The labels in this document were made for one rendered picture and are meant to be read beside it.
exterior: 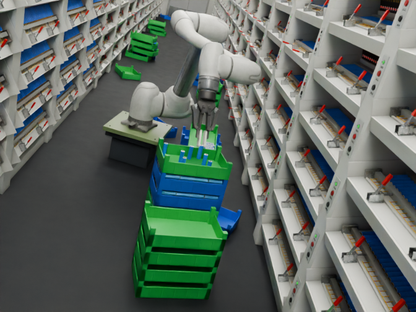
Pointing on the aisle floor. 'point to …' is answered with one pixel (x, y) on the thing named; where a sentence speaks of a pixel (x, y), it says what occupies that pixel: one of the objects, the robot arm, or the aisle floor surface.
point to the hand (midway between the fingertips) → (202, 138)
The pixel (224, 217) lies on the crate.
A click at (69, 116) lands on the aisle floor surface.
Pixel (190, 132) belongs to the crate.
